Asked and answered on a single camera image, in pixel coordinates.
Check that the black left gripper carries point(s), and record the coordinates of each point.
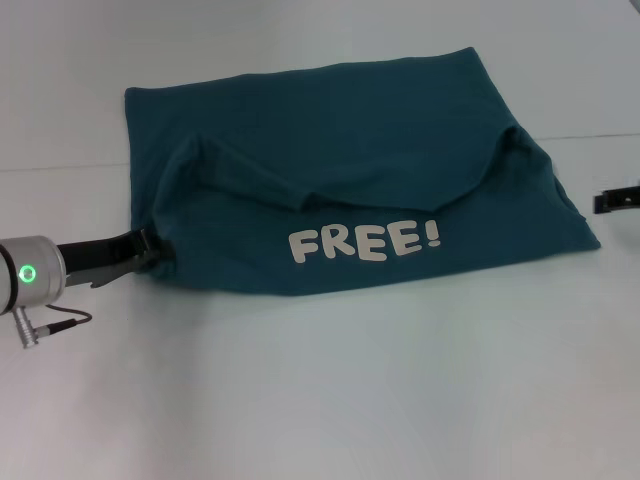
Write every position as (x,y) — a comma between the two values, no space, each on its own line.
(95,255)

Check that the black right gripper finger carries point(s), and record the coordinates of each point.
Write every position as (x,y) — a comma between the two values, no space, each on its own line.
(620,200)

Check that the teal blue t-shirt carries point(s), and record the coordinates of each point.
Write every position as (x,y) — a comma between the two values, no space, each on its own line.
(350,165)

